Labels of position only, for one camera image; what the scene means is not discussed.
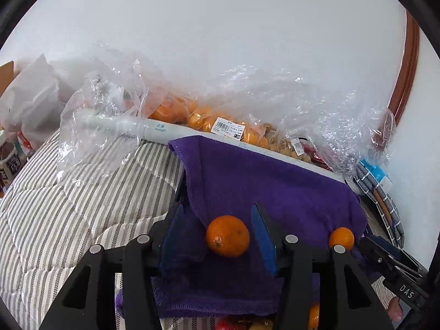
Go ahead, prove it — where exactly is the clear bag of red fruits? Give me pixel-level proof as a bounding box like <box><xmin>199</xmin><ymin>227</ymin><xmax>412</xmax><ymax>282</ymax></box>
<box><xmin>304</xmin><ymin>142</ymin><xmax>334</xmax><ymax>172</ymax></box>

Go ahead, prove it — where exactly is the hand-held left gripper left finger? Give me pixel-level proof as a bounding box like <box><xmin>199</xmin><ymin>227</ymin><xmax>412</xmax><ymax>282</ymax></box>
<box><xmin>39</xmin><ymin>203</ymin><xmax>186</xmax><ymax>330</ymax></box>

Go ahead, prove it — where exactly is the large orange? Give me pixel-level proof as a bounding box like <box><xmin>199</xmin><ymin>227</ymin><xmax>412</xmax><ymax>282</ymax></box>
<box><xmin>205</xmin><ymin>215</ymin><xmax>251</xmax><ymax>258</ymax></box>

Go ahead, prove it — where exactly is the small yellowish fruit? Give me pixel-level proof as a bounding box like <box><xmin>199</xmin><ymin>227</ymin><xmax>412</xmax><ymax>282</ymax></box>
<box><xmin>249</xmin><ymin>318</ymin><xmax>274</xmax><ymax>330</ymax></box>

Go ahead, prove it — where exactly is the clear bag of small oranges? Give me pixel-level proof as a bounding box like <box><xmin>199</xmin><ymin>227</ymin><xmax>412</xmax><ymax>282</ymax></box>
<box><xmin>144</xmin><ymin>76</ymin><xmax>276</xmax><ymax>148</ymax></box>

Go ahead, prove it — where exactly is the small red fruit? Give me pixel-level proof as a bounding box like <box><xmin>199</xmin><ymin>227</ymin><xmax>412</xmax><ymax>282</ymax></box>
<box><xmin>215</xmin><ymin>317</ymin><xmax>241</xmax><ymax>330</ymax></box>

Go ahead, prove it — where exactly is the folded grey plaid cloth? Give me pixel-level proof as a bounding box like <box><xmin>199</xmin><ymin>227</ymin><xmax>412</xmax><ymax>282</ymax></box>
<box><xmin>354</xmin><ymin>163</ymin><xmax>406</xmax><ymax>248</ymax></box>

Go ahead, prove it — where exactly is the red and white plastic bag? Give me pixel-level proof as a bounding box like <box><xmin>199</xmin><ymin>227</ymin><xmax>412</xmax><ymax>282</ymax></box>
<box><xmin>15</xmin><ymin>129</ymin><xmax>38</xmax><ymax>159</ymax></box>

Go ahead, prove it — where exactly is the small orange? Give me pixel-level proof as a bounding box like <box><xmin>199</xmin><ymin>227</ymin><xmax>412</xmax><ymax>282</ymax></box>
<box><xmin>328</xmin><ymin>227</ymin><xmax>355</xmax><ymax>250</ymax></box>

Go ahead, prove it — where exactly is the purple towel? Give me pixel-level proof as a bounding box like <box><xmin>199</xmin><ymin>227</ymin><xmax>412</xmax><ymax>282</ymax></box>
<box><xmin>115</xmin><ymin>135</ymin><xmax>368</xmax><ymax>318</ymax></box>

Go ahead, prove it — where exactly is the clear bag of longans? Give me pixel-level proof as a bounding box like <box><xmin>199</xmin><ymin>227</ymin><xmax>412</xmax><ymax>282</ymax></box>
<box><xmin>265</xmin><ymin>76</ymin><xmax>396</xmax><ymax>172</ymax></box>

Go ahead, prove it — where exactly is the person's right hand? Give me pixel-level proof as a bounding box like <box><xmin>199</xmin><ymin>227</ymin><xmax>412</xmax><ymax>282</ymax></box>
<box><xmin>388</xmin><ymin>297</ymin><xmax>403</xmax><ymax>321</ymax></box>

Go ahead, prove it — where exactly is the brown drink bottle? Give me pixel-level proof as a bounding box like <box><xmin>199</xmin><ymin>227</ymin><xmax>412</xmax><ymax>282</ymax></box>
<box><xmin>0</xmin><ymin>132</ymin><xmax>26</xmax><ymax>196</ymax></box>

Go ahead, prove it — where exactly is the brown wooden door frame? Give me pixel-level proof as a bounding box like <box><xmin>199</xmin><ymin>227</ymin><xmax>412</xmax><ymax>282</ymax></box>
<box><xmin>371</xmin><ymin>9</ymin><xmax>420</xmax><ymax>145</ymax></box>

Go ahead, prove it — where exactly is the empty clear plastic bag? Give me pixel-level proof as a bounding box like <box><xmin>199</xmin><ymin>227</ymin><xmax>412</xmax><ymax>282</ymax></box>
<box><xmin>57</xmin><ymin>46</ymin><xmax>148</xmax><ymax>183</ymax></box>

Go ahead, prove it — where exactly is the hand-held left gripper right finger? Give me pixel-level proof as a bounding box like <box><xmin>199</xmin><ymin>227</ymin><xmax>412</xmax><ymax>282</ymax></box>
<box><xmin>250</xmin><ymin>203</ymin><xmax>396</xmax><ymax>330</ymax></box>

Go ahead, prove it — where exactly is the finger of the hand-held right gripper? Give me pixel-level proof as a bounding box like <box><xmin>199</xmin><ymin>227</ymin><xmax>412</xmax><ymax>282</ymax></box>
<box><xmin>357</xmin><ymin>234</ymin><xmax>425</xmax><ymax>281</ymax></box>

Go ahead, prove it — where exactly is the white tray box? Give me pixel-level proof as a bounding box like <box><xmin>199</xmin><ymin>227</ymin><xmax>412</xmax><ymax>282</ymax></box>
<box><xmin>77</xmin><ymin>108</ymin><xmax>361</xmax><ymax>196</ymax></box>

